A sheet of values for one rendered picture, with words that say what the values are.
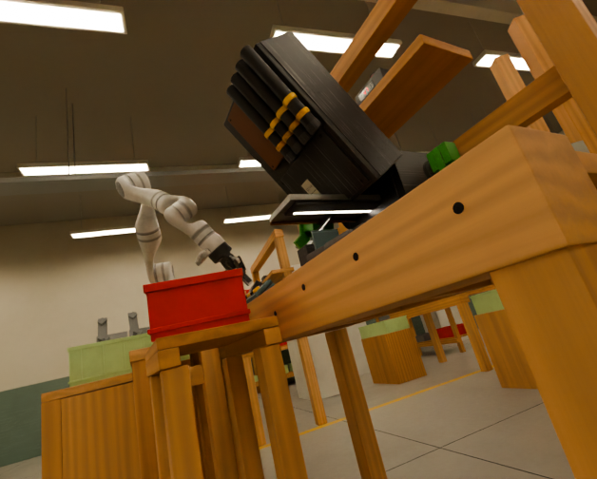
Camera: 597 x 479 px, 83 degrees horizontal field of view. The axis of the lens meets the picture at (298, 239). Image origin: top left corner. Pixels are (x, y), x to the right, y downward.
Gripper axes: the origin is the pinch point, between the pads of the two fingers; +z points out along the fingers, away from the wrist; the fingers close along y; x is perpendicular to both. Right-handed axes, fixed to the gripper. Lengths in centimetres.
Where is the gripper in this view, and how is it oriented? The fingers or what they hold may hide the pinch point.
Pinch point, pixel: (246, 279)
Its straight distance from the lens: 114.6
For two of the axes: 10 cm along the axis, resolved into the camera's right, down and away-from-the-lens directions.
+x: -5.8, 5.8, -5.7
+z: 6.9, 7.2, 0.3
